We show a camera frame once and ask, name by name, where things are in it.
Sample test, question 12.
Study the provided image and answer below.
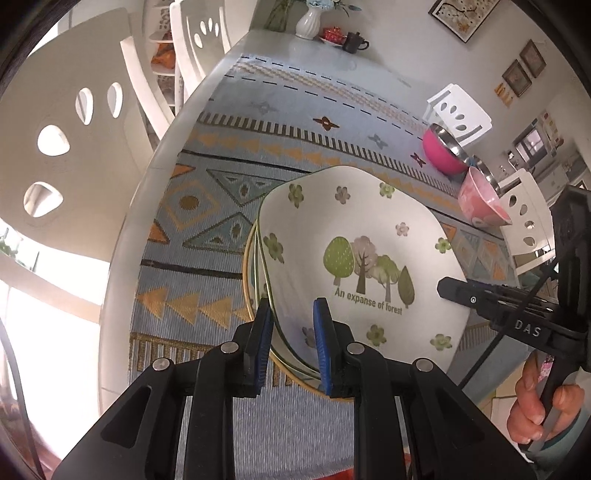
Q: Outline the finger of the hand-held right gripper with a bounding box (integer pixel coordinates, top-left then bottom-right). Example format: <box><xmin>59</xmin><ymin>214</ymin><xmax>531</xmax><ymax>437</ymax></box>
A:
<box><xmin>437</xmin><ymin>276</ymin><xmax>559</xmax><ymax>320</ymax></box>

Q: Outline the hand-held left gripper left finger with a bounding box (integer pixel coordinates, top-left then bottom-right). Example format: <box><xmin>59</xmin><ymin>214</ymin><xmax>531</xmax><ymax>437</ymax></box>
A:
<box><xmin>51</xmin><ymin>298</ymin><xmax>278</xmax><ymax>480</ymax></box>

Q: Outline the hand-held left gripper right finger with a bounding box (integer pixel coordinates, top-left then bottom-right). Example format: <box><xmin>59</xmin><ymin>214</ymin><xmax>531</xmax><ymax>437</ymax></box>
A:
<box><xmin>313</xmin><ymin>298</ymin><xmax>522</xmax><ymax>480</ymax></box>

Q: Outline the small floral square plate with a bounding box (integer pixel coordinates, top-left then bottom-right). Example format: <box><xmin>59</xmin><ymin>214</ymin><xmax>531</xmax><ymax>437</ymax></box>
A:
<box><xmin>252</xmin><ymin>220</ymin><xmax>324</xmax><ymax>385</ymax></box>

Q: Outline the pink cartoon bowl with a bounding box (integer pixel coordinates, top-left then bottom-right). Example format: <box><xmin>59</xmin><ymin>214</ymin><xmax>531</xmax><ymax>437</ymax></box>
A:
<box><xmin>458</xmin><ymin>166</ymin><xmax>513</xmax><ymax>228</ymax></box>

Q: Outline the large tree print square plate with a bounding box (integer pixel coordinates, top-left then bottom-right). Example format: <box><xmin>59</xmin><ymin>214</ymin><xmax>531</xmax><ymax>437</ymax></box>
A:
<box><xmin>256</xmin><ymin>165</ymin><xmax>472</xmax><ymax>377</ymax></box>

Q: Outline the magenta steel bowl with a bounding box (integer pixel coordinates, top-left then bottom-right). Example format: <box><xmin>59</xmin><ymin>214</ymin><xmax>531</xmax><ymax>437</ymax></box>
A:
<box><xmin>422</xmin><ymin>124</ymin><xmax>472</xmax><ymax>176</ymax></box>

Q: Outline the person's right hand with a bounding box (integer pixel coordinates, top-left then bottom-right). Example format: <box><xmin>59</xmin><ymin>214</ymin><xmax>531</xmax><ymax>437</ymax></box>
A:
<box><xmin>506</xmin><ymin>355</ymin><xmax>585</xmax><ymax>457</ymax></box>

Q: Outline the white dining chair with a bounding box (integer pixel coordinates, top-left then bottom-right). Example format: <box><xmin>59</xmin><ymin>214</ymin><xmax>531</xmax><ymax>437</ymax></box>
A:
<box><xmin>0</xmin><ymin>7</ymin><xmax>158</xmax><ymax>259</ymax></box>
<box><xmin>427</xmin><ymin>84</ymin><xmax>492</xmax><ymax>148</ymax></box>
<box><xmin>121</xmin><ymin>0</ymin><xmax>234</xmax><ymax>134</ymax></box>
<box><xmin>499</xmin><ymin>168</ymin><xmax>559</xmax><ymax>268</ymax></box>

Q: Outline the patterned woven table mat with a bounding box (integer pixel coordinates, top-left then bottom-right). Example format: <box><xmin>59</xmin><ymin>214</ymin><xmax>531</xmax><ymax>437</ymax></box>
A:
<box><xmin>129</xmin><ymin>54</ymin><xmax>518</xmax><ymax>393</ymax></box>

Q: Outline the window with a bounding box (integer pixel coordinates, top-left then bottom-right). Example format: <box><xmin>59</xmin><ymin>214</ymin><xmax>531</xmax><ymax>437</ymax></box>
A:
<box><xmin>0</xmin><ymin>217</ymin><xmax>112</xmax><ymax>416</ymax></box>

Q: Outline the dark brown mug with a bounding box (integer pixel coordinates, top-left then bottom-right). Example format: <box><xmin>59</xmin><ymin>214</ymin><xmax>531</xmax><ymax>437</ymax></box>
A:
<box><xmin>342</xmin><ymin>31</ymin><xmax>370</xmax><ymax>54</ymax></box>

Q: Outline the white shelf rack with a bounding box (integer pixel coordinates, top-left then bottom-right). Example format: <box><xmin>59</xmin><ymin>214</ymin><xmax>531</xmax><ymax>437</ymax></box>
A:
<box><xmin>150</xmin><ymin>0</ymin><xmax>180</xmax><ymax>108</ymax></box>

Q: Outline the white ribbed vase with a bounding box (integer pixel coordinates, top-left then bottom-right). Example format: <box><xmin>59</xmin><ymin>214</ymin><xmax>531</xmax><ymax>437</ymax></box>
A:
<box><xmin>295</xmin><ymin>4</ymin><xmax>322</xmax><ymax>40</ymax></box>

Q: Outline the flower bouquet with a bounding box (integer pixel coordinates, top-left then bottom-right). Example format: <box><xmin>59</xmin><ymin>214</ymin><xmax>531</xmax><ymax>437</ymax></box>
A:
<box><xmin>307</xmin><ymin>0</ymin><xmax>356</xmax><ymax>12</ymax></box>

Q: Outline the green glass vase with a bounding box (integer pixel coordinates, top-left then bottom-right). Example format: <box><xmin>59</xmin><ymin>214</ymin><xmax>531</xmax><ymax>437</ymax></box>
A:
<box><xmin>265</xmin><ymin>0</ymin><xmax>296</xmax><ymax>31</ymax></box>

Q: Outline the small picture frame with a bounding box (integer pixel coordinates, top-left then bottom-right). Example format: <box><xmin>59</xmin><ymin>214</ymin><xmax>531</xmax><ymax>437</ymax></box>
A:
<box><xmin>519</xmin><ymin>39</ymin><xmax>548</xmax><ymax>79</ymax></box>
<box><xmin>502</xmin><ymin>60</ymin><xmax>532</xmax><ymax>97</ymax></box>

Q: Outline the large picture frame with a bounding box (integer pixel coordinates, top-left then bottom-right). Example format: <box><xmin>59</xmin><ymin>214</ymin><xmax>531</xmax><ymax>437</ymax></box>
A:
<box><xmin>428</xmin><ymin>0</ymin><xmax>502</xmax><ymax>44</ymax></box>

